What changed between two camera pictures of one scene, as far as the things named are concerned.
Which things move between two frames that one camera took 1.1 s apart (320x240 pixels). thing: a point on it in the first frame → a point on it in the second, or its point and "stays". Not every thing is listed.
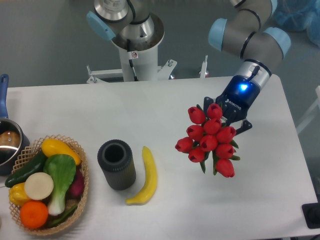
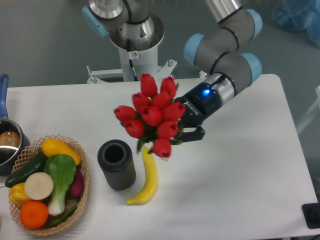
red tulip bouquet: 209,136 → 154,121
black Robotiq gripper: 236,101 → 199,104
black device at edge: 311,213 stays
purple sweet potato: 76,188 stays
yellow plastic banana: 151,176 stays
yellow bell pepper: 17,194 stays
